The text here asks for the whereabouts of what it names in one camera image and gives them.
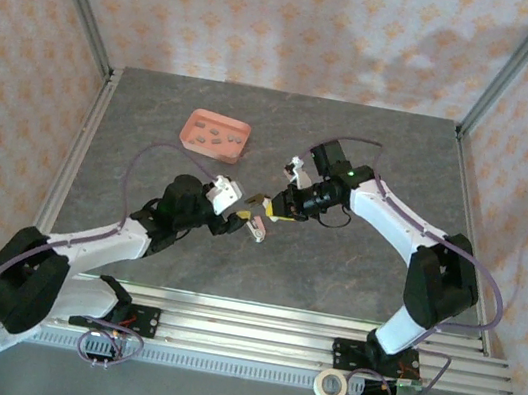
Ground pink plastic tray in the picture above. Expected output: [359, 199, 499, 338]
[175, 105, 255, 169]

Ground white tape roll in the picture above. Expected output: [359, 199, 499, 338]
[311, 365, 351, 395]

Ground small green circuit board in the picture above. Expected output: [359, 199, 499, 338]
[396, 376, 423, 392]

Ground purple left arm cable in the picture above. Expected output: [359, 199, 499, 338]
[0, 115, 222, 363]

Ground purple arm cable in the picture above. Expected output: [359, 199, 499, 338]
[0, 115, 222, 363]
[268, 129, 528, 344]

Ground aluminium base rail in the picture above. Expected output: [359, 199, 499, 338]
[0, 259, 523, 395]

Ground aluminium table side rail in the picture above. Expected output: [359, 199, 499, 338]
[421, 126, 528, 356]
[17, 58, 124, 276]

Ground grey slotted cable duct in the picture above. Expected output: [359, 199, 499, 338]
[24, 322, 396, 395]

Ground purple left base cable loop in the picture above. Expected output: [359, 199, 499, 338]
[73, 318, 147, 374]

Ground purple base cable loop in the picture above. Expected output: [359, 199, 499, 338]
[73, 318, 147, 374]
[344, 337, 453, 395]

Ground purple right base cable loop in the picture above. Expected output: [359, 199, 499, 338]
[344, 337, 453, 395]

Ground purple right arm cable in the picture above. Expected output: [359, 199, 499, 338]
[268, 129, 528, 344]

